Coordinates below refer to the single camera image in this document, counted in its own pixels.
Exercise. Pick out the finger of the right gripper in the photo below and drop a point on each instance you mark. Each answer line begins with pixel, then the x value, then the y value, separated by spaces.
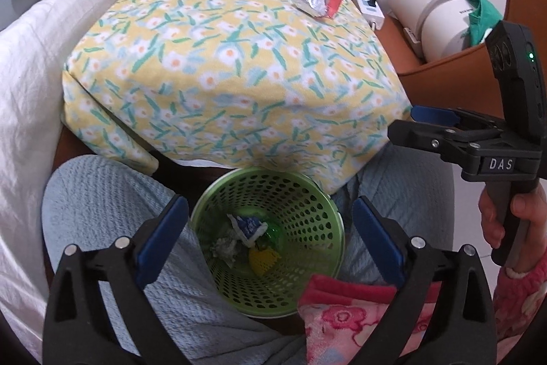
pixel 435 116

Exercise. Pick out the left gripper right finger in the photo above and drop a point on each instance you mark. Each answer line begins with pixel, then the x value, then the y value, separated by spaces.
pixel 442 311

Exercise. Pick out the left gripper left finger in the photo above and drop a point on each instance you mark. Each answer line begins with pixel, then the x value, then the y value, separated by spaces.
pixel 97 310

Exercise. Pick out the printed paper ball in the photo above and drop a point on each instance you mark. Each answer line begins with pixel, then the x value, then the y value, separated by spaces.
pixel 227 248

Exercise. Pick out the green candy wrapper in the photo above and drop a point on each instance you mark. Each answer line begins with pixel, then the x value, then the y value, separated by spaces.
pixel 272 238

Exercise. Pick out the green white snack wrapper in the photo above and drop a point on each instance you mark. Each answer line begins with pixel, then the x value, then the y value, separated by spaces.
pixel 248 229

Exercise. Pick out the green mesh trash basket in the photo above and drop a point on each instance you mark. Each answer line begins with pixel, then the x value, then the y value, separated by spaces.
pixel 314 237

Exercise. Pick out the right hand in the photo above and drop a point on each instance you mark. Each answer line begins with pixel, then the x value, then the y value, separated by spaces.
pixel 530 207

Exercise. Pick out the pink floral sleeve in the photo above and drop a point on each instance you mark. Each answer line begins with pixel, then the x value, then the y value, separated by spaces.
pixel 516 301

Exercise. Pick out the white cylindrical appliance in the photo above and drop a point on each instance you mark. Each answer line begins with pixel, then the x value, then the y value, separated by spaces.
pixel 434 29

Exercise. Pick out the green cloth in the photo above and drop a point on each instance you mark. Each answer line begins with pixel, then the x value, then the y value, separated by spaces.
pixel 482 19

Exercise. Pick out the white power strip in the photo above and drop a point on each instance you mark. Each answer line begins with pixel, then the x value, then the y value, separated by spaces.
pixel 371 12

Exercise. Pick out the yellow floral cushion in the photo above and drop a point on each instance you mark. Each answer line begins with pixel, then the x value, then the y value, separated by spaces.
pixel 233 84

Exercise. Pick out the red silver foil wrapper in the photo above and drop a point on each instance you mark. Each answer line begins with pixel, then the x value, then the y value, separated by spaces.
pixel 318 8

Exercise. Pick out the white pillow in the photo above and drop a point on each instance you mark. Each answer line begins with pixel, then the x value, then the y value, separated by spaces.
pixel 34 49

